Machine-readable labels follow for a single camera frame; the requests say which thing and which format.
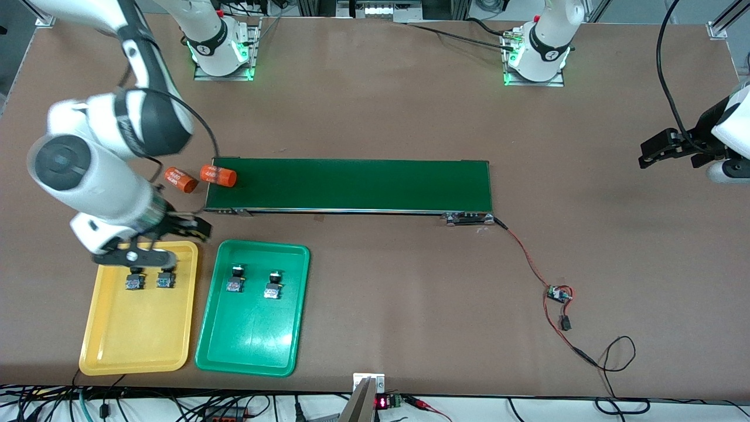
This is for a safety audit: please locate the orange power strip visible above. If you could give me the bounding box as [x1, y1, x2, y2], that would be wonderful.
[201, 406, 251, 422]

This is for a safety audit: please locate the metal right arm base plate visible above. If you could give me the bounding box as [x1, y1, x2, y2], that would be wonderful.
[193, 16, 262, 82]

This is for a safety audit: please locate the aluminium corner profile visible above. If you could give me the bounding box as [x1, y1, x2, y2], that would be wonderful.
[707, 0, 750, 41]
[23, 0, 57, 28]

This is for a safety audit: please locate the grey metal camera mount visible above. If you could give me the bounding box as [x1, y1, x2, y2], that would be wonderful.
[337, 372, 386, 422]

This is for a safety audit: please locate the orange cylinder with white print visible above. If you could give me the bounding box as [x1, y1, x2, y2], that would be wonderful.
[200, 164, 237, 188]
[163, 166, 198, 195]

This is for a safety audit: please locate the green conveyor belt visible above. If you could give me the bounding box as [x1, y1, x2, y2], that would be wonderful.
[203, 156, 496, 227]

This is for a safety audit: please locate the red alligator clip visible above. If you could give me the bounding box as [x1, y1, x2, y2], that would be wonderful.
[408, 397, 453, 422]

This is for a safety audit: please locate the red black motor wire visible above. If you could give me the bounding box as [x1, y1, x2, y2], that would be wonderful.
[494, 217, 555, 290]

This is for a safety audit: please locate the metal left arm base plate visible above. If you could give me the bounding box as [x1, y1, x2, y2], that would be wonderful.
[502, 28, 567, 88]

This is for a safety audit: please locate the yellow plastic tray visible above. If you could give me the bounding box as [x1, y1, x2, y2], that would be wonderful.
[78, 240, 199, 376]

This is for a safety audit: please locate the red black power wire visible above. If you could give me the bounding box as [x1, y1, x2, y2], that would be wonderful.
[543, 290, 638, 400]

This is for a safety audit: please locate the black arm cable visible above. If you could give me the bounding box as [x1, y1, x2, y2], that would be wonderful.
[656, 0, 718, 154]
[123, 35, 220, 176]

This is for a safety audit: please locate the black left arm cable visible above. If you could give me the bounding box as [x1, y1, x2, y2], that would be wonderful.
[656, 0, 718, 154]

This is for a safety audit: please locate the black cable on table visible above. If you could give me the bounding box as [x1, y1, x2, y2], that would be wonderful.
[403, 22, 517, 50]

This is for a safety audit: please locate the green plastic tray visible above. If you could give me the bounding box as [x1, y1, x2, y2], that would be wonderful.
[194, 239, 311, 377]

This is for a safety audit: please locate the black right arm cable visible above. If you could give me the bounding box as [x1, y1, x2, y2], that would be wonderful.
[123, 35, 220, 176]

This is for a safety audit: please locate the aluminium frame with light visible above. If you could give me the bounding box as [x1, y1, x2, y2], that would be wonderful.
[295, 0, 471, 25]

